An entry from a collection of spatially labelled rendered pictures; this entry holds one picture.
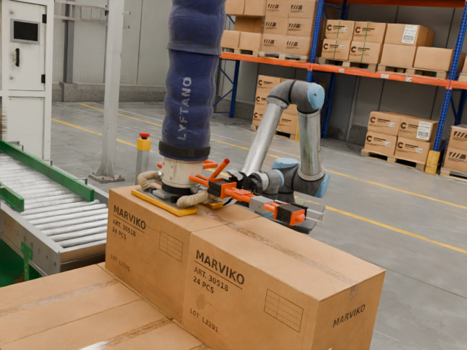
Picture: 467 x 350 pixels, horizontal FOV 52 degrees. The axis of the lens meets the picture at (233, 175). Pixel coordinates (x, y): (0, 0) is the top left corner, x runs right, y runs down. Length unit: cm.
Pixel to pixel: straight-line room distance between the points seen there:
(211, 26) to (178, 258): 92
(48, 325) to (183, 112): 97
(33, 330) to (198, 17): 133
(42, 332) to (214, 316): 63
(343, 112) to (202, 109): 915
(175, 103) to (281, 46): 847
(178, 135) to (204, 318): 73
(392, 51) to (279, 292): 802
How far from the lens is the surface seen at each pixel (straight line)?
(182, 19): 198
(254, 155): 229
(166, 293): 205
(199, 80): 199
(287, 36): 1035
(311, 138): 249
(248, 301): 168
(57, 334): 197
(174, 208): 200
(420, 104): 1049
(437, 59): 908
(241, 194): 186
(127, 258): 225
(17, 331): 200
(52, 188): 362
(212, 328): 186
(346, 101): 1103
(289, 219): 173
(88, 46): 1291
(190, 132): 201
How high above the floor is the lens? 161
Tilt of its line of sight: 14 degrees down
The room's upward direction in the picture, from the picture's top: 7 degrees clockwise
